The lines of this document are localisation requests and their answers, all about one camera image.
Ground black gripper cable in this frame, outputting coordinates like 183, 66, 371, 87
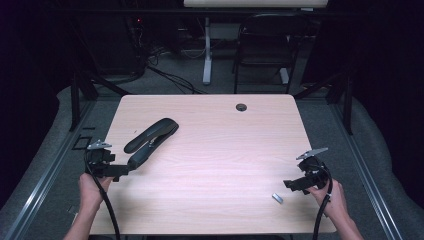
83, 149, 122, 240
312, 164, 334, 240

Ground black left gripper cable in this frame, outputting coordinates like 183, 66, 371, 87
83, 149, 122, 240

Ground metal floor rail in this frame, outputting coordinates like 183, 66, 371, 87
328, 99, 405, 240
3, 99, 98, 240

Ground black frame stand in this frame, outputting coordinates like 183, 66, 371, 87
293, 71, 354, 136
68, 71, 132, 132

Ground white desk foot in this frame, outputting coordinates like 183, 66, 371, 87
279, 67, 291, 85

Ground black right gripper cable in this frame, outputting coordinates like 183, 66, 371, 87
312, 164, 334, 240

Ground dark equipment cabinet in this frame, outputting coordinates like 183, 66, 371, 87
78, 13, 148, 77

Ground black tape square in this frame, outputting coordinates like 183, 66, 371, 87
72, 134, 94, 151

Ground white desk leg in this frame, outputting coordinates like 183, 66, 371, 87
202, 16, 214, 86

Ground white desk top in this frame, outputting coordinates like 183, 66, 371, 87
183, 0, 329, 9

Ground black folding chair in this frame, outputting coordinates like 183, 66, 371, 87
232, 13, 309, 95

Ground person's right hand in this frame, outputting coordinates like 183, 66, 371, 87
306, 179, 349, 221

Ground black floor cables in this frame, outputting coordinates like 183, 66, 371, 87
146, 64, 208, 95

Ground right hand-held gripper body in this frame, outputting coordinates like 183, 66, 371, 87
296, 148, 331, 189

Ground person's left hand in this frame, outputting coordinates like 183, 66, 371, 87
78, 172, 113, 209

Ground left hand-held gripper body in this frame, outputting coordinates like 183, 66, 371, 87
84, 139, 116, 178

